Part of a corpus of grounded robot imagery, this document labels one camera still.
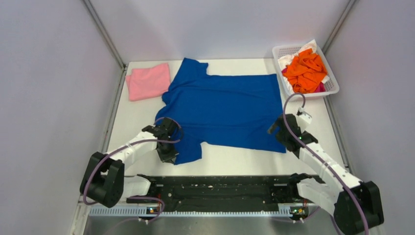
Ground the left metal corner post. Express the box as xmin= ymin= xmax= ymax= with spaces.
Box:
xmin=81 ymin=0 xmax=125 ymax=70

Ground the orange t-shirt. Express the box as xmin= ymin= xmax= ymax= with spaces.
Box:
xmin=282 ymin=48 xmax=328 ymax=94

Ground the white plastic laundry basket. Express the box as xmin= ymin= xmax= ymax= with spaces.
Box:
xmin=272 ymin=44 xmax=340 ymax=99

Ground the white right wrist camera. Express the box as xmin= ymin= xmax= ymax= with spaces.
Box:
xmin=296 ymin=107 xmax=312 ymax=132

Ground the aluminium frame rail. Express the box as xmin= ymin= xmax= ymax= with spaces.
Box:
xmin=78 ymin=183 xmax=373 ymax=218

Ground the folded pink t-shirt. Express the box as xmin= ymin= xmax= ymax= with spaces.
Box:
xmin=125 ymin=63 xmax=171 ymax=101

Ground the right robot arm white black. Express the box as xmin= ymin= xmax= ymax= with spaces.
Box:
xmin=268 ymin=112 xmax=384 ymax=235

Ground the magenta garment in basket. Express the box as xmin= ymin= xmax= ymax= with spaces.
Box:
xmin=282 ymin=68 xmax=327 ymax=94

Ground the metal corner post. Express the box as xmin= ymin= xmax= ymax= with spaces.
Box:
xmin=322 ymin=0 xmax=359 ymax=53
xmin=81 ymin=0 xmax=125 ymax=70

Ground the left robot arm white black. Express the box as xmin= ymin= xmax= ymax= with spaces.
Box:
xmin=80 ymin=117 xmax=184 ymax=208

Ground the white t-shirt in basket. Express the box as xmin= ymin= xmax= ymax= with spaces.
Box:
xmin=277 ymin=39 xmax=331 ymax=84

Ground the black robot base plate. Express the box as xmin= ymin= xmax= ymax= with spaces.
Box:
xmin=147 ymin=173 xmax=323 ymax=212

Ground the right metal corner post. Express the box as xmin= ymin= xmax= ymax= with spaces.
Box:
xmin=322 ymin=0 xmax=359 ymax=53

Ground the blue panda print t-shirt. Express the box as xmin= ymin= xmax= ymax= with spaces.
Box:
xmin=156 ymin=58 xmax=286 ymax=165

